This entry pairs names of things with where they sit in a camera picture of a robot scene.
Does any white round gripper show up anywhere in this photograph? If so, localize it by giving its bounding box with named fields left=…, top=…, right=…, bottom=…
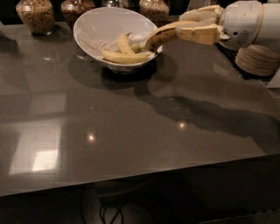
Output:
left=175, top=1, right=263, bottom=51

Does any banana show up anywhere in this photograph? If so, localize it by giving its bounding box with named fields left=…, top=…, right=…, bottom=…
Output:
left=145, top=21, right=195, bottom=53
left=117, top=33, right=142, bottom=54
left=102, top=50, right=151, bottom=65

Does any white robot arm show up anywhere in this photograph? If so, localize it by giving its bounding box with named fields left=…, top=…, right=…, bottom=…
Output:
left=175, top=1, right=280, bottom=53

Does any white tilted bowl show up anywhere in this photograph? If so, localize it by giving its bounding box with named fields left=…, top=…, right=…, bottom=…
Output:
left=73, top=7, right=157, bottom=74

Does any white paper napkin in bowl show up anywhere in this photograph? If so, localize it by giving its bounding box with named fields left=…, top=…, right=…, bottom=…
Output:
left=78, top=31, right=151, bottom=56

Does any black rubber mat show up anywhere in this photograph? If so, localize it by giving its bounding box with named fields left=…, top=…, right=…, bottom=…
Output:
left=215, top=44, right=258, bottom=80

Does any rightmost glass cereal jar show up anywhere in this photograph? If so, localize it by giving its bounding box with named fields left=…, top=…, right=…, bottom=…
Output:
left=139, top=0, right=170, bottom=26

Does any glass cereal jar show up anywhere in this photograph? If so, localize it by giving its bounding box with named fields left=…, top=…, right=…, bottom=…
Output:
left=16, top=0, right=55, bottom=35
left=139, top=0, right=170, bottom=26
left=60, top=0, right=95, bottom=29

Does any front stack of paper bowls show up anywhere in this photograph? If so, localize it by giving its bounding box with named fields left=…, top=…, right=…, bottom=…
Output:
left=234, top=45, right=280, bottom=77

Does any white card at right edge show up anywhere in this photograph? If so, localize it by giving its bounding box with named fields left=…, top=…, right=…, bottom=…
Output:
left=266, top=68, right=280, bottom=88

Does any leftmost glass cereal jar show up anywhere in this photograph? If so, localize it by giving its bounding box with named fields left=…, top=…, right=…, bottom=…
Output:
left=16, top=0, right=55, bottom=35

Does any white paper at left edge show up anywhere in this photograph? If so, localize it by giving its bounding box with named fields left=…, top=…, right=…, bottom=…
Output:
left=0, top=21, right=16, bottom=40

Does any black cable under table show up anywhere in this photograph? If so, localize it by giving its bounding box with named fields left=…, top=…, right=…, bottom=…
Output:
left=80, top=186, right=176, bottom=224

